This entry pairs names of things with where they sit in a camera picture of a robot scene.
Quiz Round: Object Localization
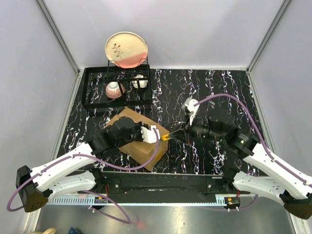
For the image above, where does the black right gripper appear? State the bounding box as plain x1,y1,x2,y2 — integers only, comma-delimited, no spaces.
169,112,224,144

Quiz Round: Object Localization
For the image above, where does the brown cardboard express box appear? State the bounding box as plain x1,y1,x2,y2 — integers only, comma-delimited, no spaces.
105,107,169,171

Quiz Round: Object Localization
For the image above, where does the yellow utility knife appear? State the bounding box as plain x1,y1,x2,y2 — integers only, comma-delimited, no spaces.
161,134,171,141

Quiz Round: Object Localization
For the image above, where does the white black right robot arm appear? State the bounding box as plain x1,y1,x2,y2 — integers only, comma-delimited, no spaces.
162,117,312,220

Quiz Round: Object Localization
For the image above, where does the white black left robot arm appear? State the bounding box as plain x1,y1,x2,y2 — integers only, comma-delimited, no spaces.
14,117,158,213

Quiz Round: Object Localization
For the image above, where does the small white cup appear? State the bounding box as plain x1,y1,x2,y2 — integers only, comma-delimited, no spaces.
131,75,148,89

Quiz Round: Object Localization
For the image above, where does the pink patterned bowl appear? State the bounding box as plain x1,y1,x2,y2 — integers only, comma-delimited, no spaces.
105,81,125,99

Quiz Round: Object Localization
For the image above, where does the beige pink floral plate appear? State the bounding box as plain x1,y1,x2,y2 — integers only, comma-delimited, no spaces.
104,32,148,69

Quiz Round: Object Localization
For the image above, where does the dark blue tray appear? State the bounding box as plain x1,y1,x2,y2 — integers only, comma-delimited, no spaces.
67,227,79,234

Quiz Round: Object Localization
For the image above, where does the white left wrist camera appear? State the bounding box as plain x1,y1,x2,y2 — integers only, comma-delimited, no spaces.
141,125,160,144

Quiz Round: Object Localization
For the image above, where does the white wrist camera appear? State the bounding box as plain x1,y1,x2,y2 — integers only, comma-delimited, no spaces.
141,125,160,144
182,97,199,126

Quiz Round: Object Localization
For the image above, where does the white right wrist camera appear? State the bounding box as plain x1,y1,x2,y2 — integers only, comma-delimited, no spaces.
182,97,199,126

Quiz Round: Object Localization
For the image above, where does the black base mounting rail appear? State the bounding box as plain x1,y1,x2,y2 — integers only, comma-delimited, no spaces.
89,170,242,195

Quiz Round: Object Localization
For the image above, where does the black wire dish rack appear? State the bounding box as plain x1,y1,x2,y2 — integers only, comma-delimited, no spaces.
81,58,153,110

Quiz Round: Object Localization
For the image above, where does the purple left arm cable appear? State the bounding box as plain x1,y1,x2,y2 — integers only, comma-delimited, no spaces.
6,128,161,224

